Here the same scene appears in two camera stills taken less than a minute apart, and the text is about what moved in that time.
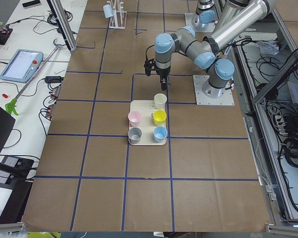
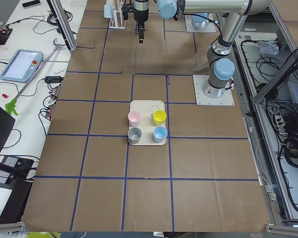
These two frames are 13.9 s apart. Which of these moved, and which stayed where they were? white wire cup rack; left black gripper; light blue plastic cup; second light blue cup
Moved: left black gripper
Stayed: second light blue cup; light blue plastic cup; white wire cup rack
